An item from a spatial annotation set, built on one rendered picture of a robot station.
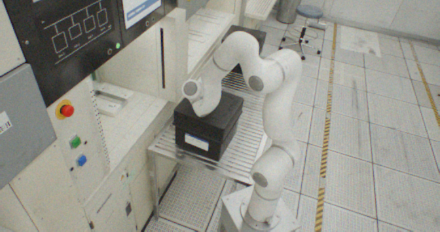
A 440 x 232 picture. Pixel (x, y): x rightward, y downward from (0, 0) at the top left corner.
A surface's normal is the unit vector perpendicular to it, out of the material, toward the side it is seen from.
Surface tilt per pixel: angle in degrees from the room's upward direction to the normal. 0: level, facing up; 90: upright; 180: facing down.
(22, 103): 90
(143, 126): 0
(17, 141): 90
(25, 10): 90
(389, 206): 0
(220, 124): 0
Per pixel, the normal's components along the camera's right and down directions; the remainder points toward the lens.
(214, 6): -0.32, 0.59
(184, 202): 0.10, -0.76
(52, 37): 0.94, 0.28
